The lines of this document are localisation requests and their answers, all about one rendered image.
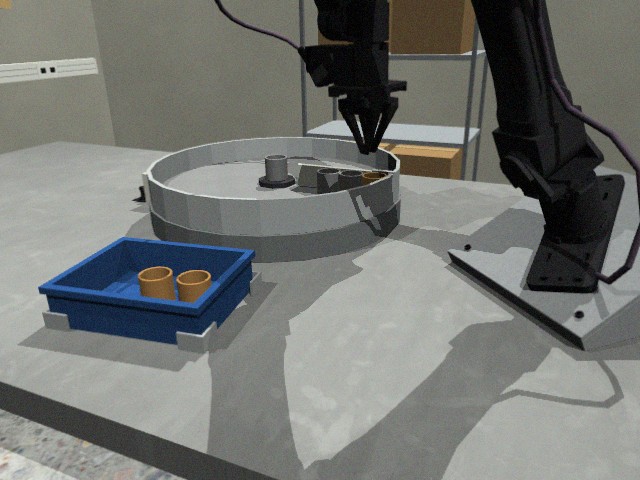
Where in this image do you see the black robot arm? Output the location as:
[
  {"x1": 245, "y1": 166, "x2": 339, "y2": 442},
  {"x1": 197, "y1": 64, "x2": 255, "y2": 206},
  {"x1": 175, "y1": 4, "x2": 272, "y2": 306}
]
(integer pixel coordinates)
[{"x1": 305, "y1": 0, "x2": 625, "y2": 294}]

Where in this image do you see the grey metal bushing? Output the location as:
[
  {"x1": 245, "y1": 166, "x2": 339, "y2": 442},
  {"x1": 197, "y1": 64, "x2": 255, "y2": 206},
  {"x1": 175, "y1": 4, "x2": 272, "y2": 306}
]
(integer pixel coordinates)
[
  {"x1": 265, "y1": 154, "x2": 288, "y2": 181},
  {"x1": 317, "y1": 168, "x2": 341, "y2": 194},
  {"x1": 339, "y1": 170, "x2": 363, "y2": 191}
]

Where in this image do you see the blue plastic tray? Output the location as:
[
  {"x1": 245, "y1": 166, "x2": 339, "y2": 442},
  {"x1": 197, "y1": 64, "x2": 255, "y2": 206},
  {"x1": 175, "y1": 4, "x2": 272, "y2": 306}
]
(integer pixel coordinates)
[{"x1": 38, "y1": 237, "x2": 253, "y2": 345}]

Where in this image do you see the bronze bushing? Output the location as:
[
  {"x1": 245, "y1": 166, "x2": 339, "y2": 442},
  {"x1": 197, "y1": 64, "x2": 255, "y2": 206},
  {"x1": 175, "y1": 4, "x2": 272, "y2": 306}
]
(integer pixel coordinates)
[
  {"x1": 176, "y1": 270, "x2": 212, "y2": 303},
  {"x1": 362, "y1": 172, "x2": 387, "y2": 186},
  {"x1": 138, "y1": 267, "x2": 176, "y2": 301}
]

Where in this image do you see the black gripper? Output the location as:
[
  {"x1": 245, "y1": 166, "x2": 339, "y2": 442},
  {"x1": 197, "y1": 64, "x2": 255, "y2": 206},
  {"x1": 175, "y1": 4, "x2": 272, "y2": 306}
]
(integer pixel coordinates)
[{"x1": 328, "y1": 41, "x2": 407, "y2": 155}]

